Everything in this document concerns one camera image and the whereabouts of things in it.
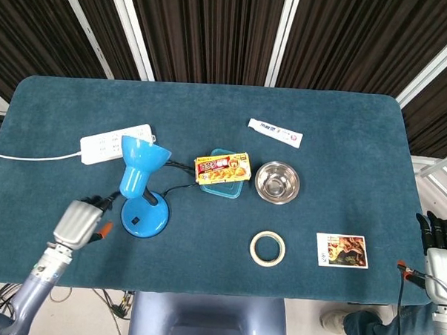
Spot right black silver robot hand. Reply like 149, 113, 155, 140
394, 208, 447, 306

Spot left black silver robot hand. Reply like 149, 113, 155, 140
50, 188, 122, 253

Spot blue desk lamp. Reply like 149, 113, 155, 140
116, 134, 173, 240

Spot white power strip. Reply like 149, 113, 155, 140
78, 121, 158, 169

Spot blue jeans leg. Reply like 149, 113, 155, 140
342, 299, 440, 335

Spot white photo card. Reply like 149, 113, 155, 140
314, 232, 371, 271

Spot white sneaker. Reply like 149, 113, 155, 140
319, 308, 352, 335

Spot blue plastic container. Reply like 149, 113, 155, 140
199, 147, 248, 201

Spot yellow curry box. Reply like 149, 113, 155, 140
193, 149, 253, 188

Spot blue robot torso base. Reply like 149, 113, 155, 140
127, 291, 290, 335

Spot beige masking tape roll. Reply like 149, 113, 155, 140
248, 230, 287, 268

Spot teal table cloth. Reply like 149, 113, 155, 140
0, 74, 440, 307

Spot stainless steel bowl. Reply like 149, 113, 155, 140
253, 160, 302, 207

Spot white toothpaste tube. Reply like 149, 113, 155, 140
246, 117, 305, 149

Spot dark brown curtain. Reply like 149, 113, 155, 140
0, 0, 447, 159

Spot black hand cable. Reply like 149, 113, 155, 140
395, 269, 410, 335

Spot white power strip cable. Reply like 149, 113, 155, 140
0, 147, 82, 168

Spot black floor cables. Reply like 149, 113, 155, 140
0, 282, 134, 335

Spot white metal side frame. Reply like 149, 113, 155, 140
408, 145, 447, 210

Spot thin white frame beam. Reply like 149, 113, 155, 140
56, 0, 119, 80

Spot wide white frame beam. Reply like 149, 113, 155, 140
263, 0, 300, 89
394, 30, 447, 111
104, 0, 159, 82

